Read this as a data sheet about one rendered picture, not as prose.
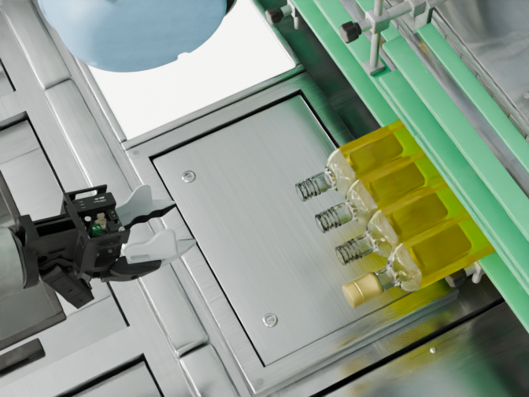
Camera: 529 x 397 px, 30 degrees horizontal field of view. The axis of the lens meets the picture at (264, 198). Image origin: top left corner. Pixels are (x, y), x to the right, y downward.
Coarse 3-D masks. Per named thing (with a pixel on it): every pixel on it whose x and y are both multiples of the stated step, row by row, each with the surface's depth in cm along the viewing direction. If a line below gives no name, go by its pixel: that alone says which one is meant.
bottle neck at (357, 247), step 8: (352, 240) 135; (360, 240) 134; (368, 240) 134; (336, 248) 135; (344, 248) 134; (352, 248) 134; (360, 248) 134; (368, 248) 134; (344, 256) 133; (352, 256) 134; (360, 256) 134; (344, 264) 134
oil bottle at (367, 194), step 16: (400, 160) 139; (416, 160) 139; (368, 176) 138; (384, 176) 138; (400, 176) 138; (416, 176) 138; (432, 176) 138; (352, 192) 137; (368, 192) 137; (384, 192) 137; (400, 192) 136; (352, 208) 137; (368, 208) 136
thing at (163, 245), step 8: (160, 232) 112; (168, 232) 112; (152, 240) 113; (160, 240) 113; (168, 240) 114; (184, 240) 118; (192, 240) 118; (128, 248) 113; (136, 248) 113; (144, 248) 113; (152, 248) 114; (160, 248) 114; (168, 248) 115; (176, 248) 116; (184, 248) 117; (128, 256) 114; (136, 256) 114; (144, 256) 115; (152, 256) 115; (160, 256) 115; (168, 256) 116; (176, 256) 116
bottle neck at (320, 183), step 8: (312, 176) 140; (320, 176) 140; (328, 176) 140; (296, 184) 140; (304, 184) 139; (312, 184) 139; (320, 184) 140; (328, 184) 140; (304, 192) 139; (312, 192) 139; (320, 192) 140; (304, 200) 140
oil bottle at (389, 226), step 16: (416, 192) 136; (432, 192) 136; (448, 192) 136; (384, 208) 135; (400, 208) 135; (416, 208) 135; (432, 208) 135; (448, 208) 135; (464, 208) 135; (368, 224) 135; (384, 224) 134; (400, 224) 134; (416, 224) 134; (432, 224) 134; (384, 240) 133; (400, 240) 133; (384, 256) 136
